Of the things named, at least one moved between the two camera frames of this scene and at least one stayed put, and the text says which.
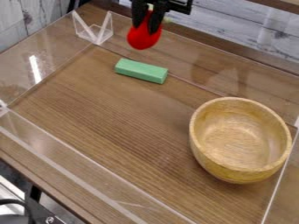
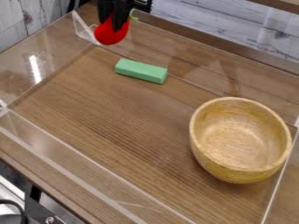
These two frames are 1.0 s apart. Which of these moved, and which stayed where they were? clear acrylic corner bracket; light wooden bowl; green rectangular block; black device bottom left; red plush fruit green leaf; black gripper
Moved: black gripper; red plush fruit green leaf
Stayed: light wooden bowl; green rectangular block; clear acrylic corner bracket; black device bottom left
